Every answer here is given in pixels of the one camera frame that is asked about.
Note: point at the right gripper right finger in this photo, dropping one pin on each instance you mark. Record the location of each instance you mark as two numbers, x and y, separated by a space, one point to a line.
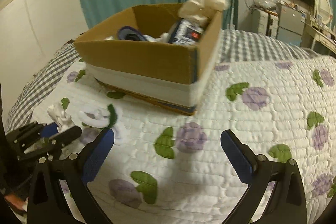
287 202

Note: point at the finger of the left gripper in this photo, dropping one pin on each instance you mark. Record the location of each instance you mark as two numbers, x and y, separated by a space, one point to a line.
60 137
25 137

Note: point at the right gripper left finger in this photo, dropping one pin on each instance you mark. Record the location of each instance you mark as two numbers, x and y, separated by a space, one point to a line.
47 203

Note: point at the white sock with blue trim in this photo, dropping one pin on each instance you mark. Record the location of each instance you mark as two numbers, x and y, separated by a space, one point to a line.
130 33

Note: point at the white printed tissue pack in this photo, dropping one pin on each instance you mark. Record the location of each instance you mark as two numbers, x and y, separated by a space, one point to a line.
185 33

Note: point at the small patterned white sock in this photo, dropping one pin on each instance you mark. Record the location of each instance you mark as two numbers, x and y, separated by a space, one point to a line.
62 119

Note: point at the white socks with green trim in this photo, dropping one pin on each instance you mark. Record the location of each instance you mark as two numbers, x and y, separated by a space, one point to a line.
102 118

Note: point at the white floral quilt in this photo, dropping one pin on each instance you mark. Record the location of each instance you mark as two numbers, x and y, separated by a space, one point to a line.
170 168

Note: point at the brown cardboard box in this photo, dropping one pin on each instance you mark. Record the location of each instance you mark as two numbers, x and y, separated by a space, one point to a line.
168 75

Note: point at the grey checkered blanket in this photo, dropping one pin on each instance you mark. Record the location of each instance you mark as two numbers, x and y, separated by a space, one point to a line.
237 46

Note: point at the white dressing table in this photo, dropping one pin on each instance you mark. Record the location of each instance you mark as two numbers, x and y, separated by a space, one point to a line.
317 41

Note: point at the white suitcase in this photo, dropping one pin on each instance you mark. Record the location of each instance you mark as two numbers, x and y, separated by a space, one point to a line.
265 22

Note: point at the grey mini fridge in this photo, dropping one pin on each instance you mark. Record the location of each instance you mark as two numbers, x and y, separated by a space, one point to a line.
290 25

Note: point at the white oval vanity mirror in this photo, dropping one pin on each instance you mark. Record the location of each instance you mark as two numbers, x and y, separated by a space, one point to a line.
322 11

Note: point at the cream crumpled cloth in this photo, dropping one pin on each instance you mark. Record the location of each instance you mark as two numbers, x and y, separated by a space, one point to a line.
201 12

